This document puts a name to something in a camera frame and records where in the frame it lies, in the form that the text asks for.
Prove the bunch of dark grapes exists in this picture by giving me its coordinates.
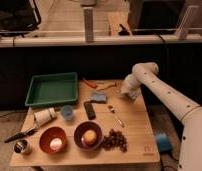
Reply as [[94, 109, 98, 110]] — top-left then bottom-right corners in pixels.
[[102, 129, 127, 152]]

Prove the purple bowl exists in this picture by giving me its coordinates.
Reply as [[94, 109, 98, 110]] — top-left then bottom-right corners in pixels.
[[74, 121, 103, 151]]

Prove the black chair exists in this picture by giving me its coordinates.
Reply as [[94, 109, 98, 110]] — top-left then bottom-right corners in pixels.
[[0, 0, 42, 37]]

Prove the black monitor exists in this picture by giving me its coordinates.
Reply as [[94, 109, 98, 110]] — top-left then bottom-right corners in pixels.
[[128, 0, 185, 35]]

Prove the blue foot pedal box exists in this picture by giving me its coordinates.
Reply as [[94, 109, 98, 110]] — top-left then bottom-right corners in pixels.
[[155, 133, 172, 152]]

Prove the red bowl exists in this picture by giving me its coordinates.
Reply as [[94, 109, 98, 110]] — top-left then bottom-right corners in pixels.
[[39, 127, 67, 154]]

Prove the blue plastic cup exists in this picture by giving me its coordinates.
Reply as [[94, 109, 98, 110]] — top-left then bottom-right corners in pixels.
[[60, 105, 74, 121]]

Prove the white egg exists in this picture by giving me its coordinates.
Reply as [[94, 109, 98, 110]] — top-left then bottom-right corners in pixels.
[[50, 138, 62, 150]]

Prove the green plastic tray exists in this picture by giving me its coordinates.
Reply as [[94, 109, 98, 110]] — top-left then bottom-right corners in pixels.
[[25, 72, 78, 108]]

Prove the metal spoon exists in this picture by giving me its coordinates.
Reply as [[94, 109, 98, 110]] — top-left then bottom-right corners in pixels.
[[107, 105, 125, 128]]

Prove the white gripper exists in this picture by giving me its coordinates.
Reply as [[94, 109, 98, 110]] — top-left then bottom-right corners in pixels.
[[120, 74, 140, 100]]

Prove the small metal cup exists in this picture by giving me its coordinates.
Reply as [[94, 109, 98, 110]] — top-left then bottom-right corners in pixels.
[[14, 139, 31, 155]]

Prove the white vertical post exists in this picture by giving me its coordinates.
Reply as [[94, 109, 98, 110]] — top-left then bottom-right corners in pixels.
[[83, 7, 94, 43]]

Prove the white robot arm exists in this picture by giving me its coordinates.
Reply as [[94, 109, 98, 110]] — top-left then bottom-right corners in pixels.
[[120, 62, 202, 171]]

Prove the orange fruit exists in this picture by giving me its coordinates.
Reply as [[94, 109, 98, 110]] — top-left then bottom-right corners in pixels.
[[83, 130, 97, 145]]

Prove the black remote control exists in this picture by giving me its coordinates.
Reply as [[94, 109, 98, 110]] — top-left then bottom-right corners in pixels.
[[84, 101, 96, 120]]

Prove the white cylindrical mug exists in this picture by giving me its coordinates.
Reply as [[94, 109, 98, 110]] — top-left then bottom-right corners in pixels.
[[34, 108, 56, 126]]

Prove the black handled knife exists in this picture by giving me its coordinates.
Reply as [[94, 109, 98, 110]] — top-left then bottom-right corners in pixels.
[[4, 127, 38, 143]]

